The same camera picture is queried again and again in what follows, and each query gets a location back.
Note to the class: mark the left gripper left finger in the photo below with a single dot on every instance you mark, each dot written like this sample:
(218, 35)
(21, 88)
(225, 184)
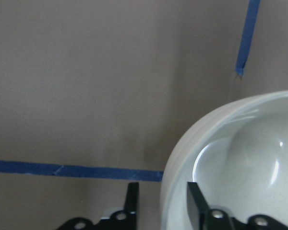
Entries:
(124, 219)

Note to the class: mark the white ceramic bowl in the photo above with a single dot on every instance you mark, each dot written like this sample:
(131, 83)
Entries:
(238, 155)

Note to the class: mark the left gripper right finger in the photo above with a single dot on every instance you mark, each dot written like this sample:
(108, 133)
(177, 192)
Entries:
(203, 217)

